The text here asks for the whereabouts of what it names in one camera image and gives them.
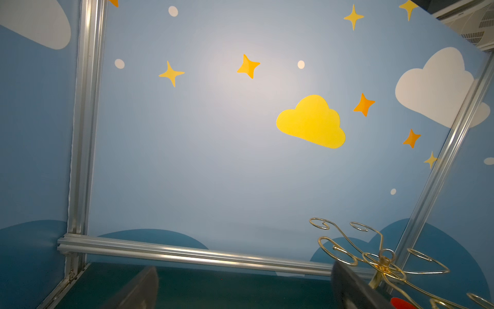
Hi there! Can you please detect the aluminium right corner post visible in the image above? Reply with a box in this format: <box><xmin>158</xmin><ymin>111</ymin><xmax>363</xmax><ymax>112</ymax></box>
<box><xmin>396</xmin><ymin>53</ymin><xmax>493</xmax><ymax>298</ymax></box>

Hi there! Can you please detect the red wine glass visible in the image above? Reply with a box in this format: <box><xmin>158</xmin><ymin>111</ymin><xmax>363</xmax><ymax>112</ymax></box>
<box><xmin>390</xmin><ymin>297</ymin><xmax>417</xmax><ymax>309</ymax></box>

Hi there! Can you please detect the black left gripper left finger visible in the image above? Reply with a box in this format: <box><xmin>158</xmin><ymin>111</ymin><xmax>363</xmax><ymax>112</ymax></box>
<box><xmin>101</xmin><ymin>266</ymin><xmax>159</xmax><ymax>309</ymax></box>

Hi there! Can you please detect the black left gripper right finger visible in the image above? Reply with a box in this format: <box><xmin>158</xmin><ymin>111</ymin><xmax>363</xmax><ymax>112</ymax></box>
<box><xmin>331</xmin><ymin>261</ymin><xmax>394</xmax><ymax>309</ymax></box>

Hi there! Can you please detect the gold wire glass rack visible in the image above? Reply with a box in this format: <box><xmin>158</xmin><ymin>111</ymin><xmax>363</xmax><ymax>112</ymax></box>
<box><xmin>308</xmin><ymin>217</ymin><xmax>494</xmax><ymax>309</ymax></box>

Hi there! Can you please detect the aluminium corner post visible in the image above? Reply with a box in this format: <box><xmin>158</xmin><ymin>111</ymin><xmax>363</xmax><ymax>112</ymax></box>
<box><xmin>396</xmin><ymin>53</ymin><xmax>493</xmax><ymax>298</ymax></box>
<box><xmin>36</xmin><ymin>0</ymin><xmax>109</xmax><ymax>309</ymax></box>

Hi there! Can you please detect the aluminium left corner post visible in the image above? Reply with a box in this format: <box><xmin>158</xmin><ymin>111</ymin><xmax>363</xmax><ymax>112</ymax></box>
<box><xmin>36</xmin><ymin>0</ymin><xmax>109</xmax><ymax>309</ymax></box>

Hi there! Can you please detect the aluminium back frame rail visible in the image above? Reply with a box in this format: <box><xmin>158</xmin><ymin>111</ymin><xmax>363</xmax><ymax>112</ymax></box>
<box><xmin>57</xmin><ymin>233</ymin><xmax>333</xmax><ymax>277</ymax></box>

